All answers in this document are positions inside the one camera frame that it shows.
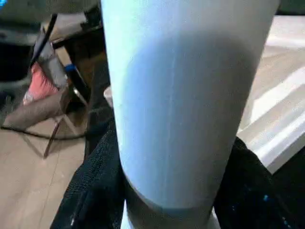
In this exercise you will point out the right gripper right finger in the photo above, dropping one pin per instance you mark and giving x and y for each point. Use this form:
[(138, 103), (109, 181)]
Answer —
[(247, 195)]

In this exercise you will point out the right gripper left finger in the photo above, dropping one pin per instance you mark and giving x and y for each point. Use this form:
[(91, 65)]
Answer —
[(95, 190)]

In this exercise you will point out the white plastic table leg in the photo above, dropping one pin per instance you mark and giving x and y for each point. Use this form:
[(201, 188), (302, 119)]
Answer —
[(178, 107)]

